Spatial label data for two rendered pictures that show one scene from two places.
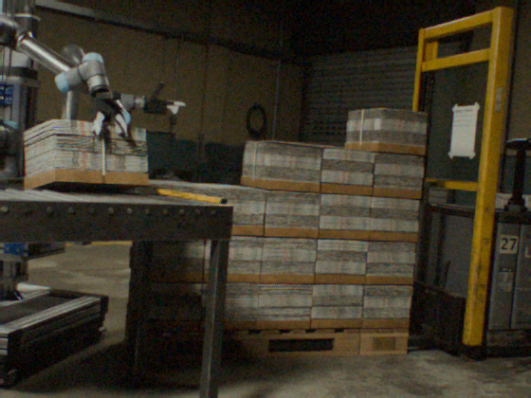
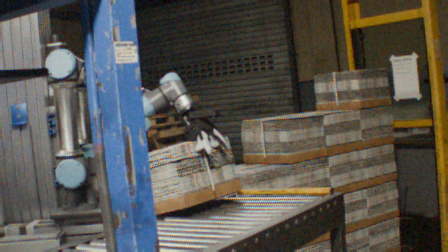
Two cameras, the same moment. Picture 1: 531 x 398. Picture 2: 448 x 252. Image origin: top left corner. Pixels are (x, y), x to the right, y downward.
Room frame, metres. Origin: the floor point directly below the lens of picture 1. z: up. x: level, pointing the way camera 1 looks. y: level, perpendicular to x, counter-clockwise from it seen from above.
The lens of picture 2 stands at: (0.06, 1.19, 1.22)
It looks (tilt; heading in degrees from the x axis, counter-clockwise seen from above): 3 degrees down; 345
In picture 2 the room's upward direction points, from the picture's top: 6 degrees counter-clockwise
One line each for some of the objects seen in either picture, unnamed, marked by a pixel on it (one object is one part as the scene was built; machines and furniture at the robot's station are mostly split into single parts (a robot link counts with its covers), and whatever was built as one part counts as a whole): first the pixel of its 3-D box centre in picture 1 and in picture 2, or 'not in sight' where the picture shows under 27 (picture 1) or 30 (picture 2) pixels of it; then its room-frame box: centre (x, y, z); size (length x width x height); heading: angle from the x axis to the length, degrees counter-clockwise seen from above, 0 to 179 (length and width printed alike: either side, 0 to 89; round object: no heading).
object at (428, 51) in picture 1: (416, 172); (362, 117); (4.13, -0.91, 0.97); 0.09 x 0.09 x 1.75; 20
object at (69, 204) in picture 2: (1, 164); (78, 196); (2.77, 1.10, 0.87); 0.15 x 0.15 x 0.10
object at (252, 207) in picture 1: (247, 267); (273, 238); (3.42, 0.06, 0.42); 1.17 x 0.39 x 0.83; 110
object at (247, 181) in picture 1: (279, 184); (284, 155); (3.47, -0.06, 0.86); 0.38 x 0.29 x 0.04; 22
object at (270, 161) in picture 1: (280, 167); (283, 139); (3.47, -0.06, 0.95); 0.38 x 0.29 x 0.23; 22
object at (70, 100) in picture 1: (70, 100); (82, 115); (3.38, 1.02, 1.19); 0.15 x 0.12 x 0.55; 12
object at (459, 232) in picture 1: (491, 276); (436, 191); (3.96, -1.37, 0.40); 0.69 x 0.55 x 0.80; 20
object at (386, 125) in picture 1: (376, 229); (359, 176); (3.68, -0.62, 0.65); 0.39 x 0.30 x 1.29; 20
